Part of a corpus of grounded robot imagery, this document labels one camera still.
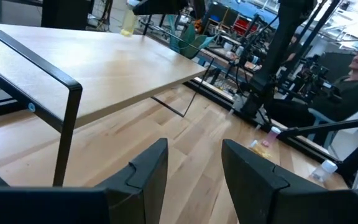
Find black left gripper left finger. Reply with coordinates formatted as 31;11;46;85
94;138;170;224

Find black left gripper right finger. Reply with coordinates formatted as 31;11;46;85
221;138;356;224

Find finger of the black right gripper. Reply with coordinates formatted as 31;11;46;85
132;0;190;16

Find yellow pill bottle white cap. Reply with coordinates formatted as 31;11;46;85
249;139;273;159
119;0;139;38

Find snake plant white pot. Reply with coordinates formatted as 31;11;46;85
165;14;220;60

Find red storage bins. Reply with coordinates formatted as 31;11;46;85
232;14;259;35

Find black cabinet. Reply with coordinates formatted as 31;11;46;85
40;0;95;31

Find black background robot rig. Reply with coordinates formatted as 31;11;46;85
290;54;343;102

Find person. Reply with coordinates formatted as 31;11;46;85
264;42;358;125
283;32;303;65

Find wooden shelf black metal frame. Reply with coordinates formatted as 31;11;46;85
0;17;216;189

